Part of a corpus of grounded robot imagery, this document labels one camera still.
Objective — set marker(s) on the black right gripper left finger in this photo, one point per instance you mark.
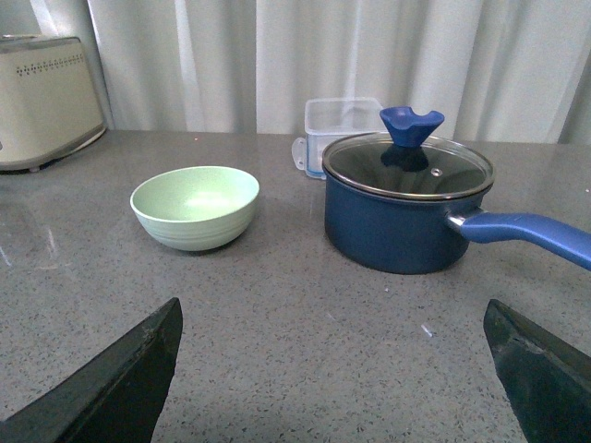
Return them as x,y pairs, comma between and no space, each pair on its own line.
117,396

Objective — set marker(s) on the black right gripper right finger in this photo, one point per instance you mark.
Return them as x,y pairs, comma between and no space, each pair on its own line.
546,380

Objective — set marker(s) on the green bowl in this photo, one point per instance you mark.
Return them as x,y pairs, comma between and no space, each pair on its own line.
196,208

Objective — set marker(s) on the blue saucepan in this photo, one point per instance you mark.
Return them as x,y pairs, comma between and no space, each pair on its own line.
411,237

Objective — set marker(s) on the glass pot lid blue knob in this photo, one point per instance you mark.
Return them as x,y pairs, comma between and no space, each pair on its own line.
407,162

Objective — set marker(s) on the cream toaster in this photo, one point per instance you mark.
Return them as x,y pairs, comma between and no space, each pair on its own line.
49,106

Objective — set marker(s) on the white curtain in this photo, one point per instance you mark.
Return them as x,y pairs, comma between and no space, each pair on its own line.
514,71

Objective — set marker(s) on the clear plastic container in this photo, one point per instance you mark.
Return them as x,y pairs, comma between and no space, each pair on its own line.
329,119

